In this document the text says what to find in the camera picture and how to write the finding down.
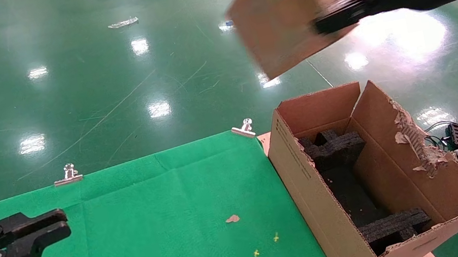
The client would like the black foam bottom pad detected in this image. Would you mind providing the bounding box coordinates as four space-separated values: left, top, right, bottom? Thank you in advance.
319 158 392 234

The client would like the large open cardboard carton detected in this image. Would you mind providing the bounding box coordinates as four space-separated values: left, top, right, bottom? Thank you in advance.
258 64 458 257

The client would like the small brown cardboard box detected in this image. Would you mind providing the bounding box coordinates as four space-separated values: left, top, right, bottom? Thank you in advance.
224 0 364 85

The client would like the green felt cloth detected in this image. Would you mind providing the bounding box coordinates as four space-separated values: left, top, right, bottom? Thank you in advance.
0 116 335 257

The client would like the silver binder clip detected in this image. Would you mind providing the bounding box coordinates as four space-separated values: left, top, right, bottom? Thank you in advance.
230 117 257 141
51 161 84 187

